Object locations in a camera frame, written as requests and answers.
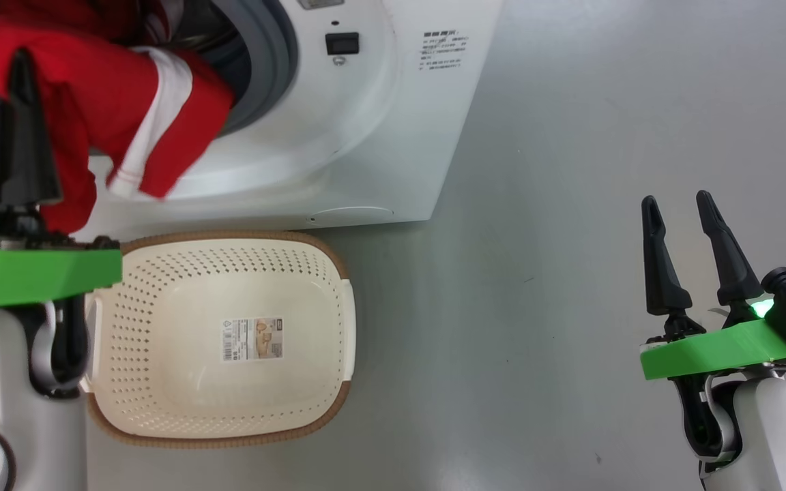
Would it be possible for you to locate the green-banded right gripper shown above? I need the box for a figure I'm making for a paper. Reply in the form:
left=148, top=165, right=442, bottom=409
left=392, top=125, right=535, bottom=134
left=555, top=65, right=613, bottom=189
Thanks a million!
left=641, top=191, right=786, bottom=381

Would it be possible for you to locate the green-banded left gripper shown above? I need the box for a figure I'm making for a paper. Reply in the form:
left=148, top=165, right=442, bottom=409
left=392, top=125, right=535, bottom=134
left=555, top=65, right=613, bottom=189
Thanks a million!
left=0, top=48, right=123, bottom=309

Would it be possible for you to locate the red and white garment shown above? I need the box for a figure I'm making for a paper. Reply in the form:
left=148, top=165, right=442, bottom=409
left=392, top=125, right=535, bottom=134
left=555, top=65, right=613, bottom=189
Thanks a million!
left=0, top=0, right=235, bottom=236

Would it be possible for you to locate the cream perforated laundry basket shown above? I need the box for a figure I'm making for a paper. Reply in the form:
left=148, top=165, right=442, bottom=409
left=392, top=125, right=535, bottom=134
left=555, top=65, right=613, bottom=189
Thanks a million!
left=83, top=230, right=357, bottom=449

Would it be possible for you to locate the white front-load washing machine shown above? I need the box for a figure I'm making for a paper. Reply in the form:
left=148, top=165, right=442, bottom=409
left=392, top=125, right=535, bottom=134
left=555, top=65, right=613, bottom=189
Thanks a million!
left=0, top=0, right=503, bottom=243

